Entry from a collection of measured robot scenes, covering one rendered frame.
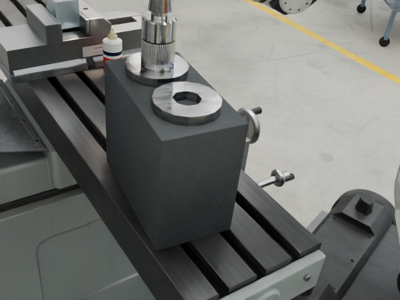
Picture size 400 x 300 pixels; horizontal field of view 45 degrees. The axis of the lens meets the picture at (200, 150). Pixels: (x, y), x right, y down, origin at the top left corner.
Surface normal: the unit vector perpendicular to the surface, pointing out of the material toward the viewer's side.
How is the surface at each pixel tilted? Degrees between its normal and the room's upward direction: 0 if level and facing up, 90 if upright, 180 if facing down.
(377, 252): 0
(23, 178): 90
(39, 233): 90
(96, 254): 90
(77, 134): 0
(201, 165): 90
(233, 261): 0
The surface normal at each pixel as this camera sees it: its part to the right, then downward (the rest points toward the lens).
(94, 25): 0.55, 0.52
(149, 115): 0.09, -0.81
